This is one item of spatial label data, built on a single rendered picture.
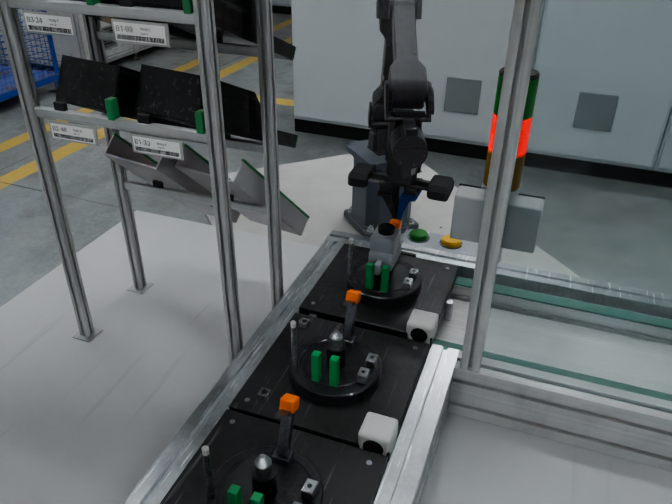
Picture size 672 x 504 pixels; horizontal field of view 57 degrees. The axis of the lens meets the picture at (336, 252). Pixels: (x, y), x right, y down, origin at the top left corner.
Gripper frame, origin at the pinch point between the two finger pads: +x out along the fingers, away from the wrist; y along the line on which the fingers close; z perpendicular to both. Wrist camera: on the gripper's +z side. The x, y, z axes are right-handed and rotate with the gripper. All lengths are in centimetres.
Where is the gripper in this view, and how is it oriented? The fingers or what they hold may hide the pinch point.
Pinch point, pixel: (398, 206)
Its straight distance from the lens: 117.4
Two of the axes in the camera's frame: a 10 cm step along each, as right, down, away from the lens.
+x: -0.1, 8.5, 5.3
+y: -9.4, -1.9, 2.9
